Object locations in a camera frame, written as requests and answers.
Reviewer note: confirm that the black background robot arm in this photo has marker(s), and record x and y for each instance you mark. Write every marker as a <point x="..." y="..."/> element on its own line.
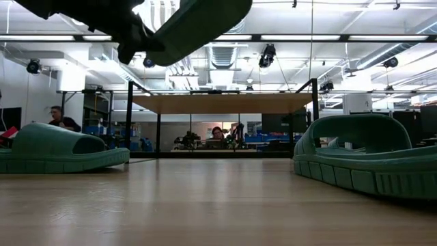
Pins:
<point x="187" y="140"/>
<point x="237" y="135"/>

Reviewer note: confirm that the green rubber slide sandal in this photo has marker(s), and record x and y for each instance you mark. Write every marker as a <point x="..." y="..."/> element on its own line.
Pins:
<point x="51" y="147"/>
<point x="358" y="171"/>
<point x="198" y="30"/>

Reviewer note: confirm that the person seated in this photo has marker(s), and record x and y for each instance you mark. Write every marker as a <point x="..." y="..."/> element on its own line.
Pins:
<point x="217" y="132"/>

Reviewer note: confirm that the black partition screens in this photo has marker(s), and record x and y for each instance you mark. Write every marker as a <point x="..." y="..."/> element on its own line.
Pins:
<point x="408" y="121"/>

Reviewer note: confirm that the black metal rig frame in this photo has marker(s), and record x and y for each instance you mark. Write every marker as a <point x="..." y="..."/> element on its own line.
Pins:
<point x="222" y="154"/>

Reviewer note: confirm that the wooden shelf with black legs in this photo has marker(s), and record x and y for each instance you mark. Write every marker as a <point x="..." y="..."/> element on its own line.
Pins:
<point x="222" y="104"/>

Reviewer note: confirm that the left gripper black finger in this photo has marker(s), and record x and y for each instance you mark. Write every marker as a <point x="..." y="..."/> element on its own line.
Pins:
<point x="150" y="42"/>
<point x="125" y="51"/>

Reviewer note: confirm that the blue chair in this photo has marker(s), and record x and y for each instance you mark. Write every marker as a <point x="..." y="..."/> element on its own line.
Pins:
<point x="147" y="145"/>

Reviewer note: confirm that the blue storage bin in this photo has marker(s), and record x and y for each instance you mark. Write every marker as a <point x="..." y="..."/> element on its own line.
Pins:
<point x="92" y="130"/>
<point x="254" y="139"/>

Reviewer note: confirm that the black hanging camera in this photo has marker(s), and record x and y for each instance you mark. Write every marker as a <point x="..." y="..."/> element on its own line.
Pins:
<point x="267" y="54"/>

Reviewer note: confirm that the black wall monitor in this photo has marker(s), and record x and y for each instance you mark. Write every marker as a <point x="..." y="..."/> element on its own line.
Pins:
<point x="10" y="118"/>

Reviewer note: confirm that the red object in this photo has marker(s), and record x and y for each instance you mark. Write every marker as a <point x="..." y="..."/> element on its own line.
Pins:
<point x="8" y="133"/>

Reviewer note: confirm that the large black screen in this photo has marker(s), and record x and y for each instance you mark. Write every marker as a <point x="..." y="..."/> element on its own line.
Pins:
<point x="280" y="123"/>

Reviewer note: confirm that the black overhead frame beam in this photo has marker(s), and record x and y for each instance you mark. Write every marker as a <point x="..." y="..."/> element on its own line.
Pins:
<point x="256" y="37"/>

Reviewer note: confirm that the person standing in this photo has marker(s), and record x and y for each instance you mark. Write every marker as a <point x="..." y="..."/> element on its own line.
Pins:
<point x="66" y="123"/>

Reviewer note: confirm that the silver ribbed ventilation duct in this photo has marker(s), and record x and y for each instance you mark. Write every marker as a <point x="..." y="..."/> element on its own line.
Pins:
<point x="222" y="56"/>

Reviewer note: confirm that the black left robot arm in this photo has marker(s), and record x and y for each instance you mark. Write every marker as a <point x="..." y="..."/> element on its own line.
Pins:
<point x="34" y="5"/>

